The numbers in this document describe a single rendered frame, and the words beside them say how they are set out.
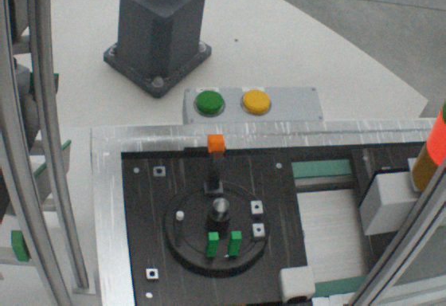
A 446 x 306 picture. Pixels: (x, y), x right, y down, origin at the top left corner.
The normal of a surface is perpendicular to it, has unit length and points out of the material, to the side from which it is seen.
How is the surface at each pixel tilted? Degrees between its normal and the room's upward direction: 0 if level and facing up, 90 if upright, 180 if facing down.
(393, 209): 90
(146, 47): 90
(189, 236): 0
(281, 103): 0
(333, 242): 0
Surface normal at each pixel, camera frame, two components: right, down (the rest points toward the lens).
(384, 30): 0.11, -0.58
